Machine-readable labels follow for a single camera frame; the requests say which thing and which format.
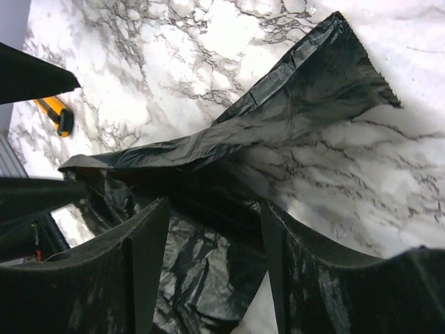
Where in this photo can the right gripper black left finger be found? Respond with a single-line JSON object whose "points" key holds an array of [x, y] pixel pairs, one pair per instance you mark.
{"points": [[106, 285]]}

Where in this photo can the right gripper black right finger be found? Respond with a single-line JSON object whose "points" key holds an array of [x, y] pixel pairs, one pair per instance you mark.
{"points": [[320, 286]]}

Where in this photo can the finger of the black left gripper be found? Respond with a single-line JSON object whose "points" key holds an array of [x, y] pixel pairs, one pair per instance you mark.
{"points": [[23, 198]]}

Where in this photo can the finger of the black blue-ribbed left gripper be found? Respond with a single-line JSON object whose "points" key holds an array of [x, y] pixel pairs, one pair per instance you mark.
{"points": [[25, 77]]}

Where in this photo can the black plastic trash bag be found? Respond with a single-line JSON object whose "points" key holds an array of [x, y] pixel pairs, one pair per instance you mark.
{"points": [[214, 259]]}

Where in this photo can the yellow black utility knife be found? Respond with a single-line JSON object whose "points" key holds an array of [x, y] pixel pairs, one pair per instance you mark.
{"points": [[59, 113]]}

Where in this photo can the aluminium extrusion frame rail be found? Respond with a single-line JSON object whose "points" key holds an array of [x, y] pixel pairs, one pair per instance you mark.
{"points": [[10, 165]]}

